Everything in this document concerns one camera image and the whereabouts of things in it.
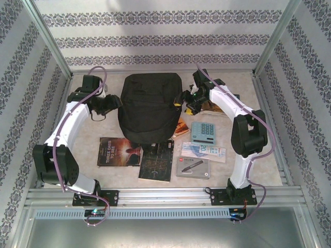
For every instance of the brown and blue cover book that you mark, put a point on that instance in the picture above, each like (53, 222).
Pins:
(213, 108)

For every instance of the small orange brown book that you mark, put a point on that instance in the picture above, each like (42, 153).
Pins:
(182, 127)

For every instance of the light blue calculator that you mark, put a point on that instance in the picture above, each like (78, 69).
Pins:
(203, 133)

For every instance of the black backpack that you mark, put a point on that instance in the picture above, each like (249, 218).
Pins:
(150, 108)

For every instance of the Three Days To See book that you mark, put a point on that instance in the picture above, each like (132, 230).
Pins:
(119, 152)

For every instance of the grey pen box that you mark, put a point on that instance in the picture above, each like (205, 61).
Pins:
(193, 167)

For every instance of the dark book with barcode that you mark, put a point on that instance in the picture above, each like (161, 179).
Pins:
(156, 162)

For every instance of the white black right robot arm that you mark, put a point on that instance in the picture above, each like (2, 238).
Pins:
(240, 175)

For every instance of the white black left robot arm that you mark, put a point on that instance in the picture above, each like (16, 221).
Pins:
(75, 121)

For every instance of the left controller circuit board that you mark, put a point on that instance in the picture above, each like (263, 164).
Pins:
(94, 212)

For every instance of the controller circuit board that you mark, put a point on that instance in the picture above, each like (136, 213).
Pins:
(94, 212)
(238, 214)

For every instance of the right controller circuit board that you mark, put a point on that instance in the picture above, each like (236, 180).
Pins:
(238, 214)

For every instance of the grey metal panel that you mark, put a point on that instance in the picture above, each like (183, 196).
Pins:
(165, 235)

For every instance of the aluminium side rail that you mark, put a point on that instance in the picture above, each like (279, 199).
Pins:
(284, 170)
(63, 103)

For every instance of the aluminium frame post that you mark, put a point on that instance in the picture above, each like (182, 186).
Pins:
(276, 38)
(49, 38)

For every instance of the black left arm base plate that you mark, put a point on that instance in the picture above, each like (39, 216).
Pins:
(111, 197)

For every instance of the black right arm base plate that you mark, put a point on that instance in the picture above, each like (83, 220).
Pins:
(217, 197)

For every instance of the aluminium mounting rail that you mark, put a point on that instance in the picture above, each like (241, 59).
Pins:
(165, 197)

